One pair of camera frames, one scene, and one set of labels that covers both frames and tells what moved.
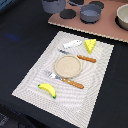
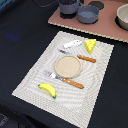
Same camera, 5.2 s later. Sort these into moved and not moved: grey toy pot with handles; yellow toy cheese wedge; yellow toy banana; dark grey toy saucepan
Moved: grey toy pot with handles
Not moved: yellow toy banana; yellow toy cheese wedge; dark grey toy saucepan
